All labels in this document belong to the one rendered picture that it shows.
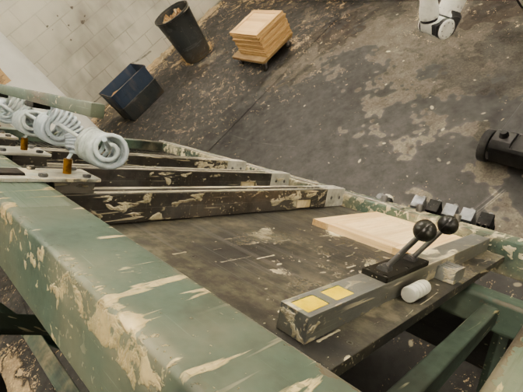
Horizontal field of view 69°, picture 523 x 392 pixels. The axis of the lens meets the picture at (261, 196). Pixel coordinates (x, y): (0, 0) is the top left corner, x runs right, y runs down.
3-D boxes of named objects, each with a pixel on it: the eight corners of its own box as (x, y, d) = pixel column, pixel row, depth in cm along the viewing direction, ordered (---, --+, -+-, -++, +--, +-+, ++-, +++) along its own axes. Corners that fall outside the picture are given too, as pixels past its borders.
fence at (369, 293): (486, 250, 119) (490, 238, 118) (303, 345, 49) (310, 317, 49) (469, 245, 122) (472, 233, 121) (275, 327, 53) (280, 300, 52)
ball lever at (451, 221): (417, 268, 79) (466, 224, 72) (409, 271, 76) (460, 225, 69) (404, 254, 81) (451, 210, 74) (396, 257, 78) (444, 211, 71)
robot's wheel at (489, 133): (492, 144, 242) (491, 121, 229) (500, 145, 239) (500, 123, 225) (475, 166, 238) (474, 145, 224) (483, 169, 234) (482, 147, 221)
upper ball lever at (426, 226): (391, 279, 70) (445, 230, 63) (383, 283, 67) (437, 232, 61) (377, 263, 72) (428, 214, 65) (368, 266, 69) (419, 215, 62)
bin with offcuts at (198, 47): (220, 44, 518) (194, -1, 473) (194, 69, 507) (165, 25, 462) (201, 41, 554) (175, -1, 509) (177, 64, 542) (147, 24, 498)
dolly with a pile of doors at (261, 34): (298, 42, 429) (284, 8, 401) (268, 72, 417) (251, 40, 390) (264, 38, 471) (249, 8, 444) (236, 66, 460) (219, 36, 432)
